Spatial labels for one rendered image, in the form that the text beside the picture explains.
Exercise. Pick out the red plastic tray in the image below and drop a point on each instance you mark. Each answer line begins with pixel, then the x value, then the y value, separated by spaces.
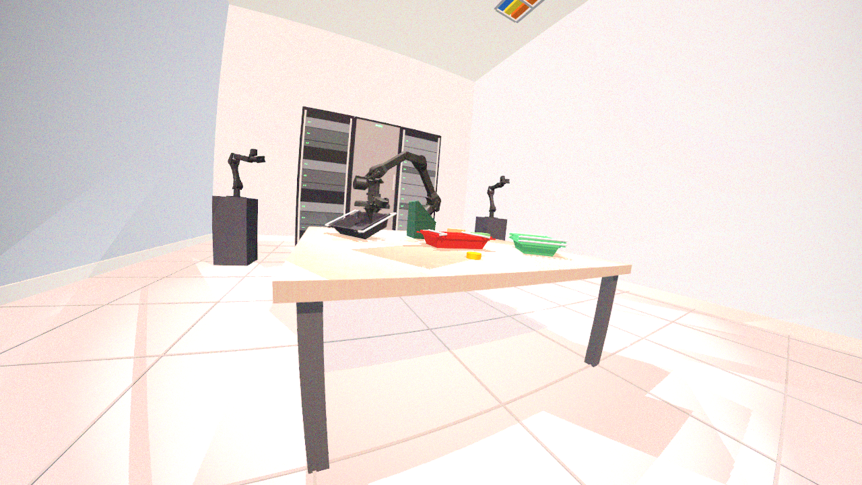
pixel 455 240

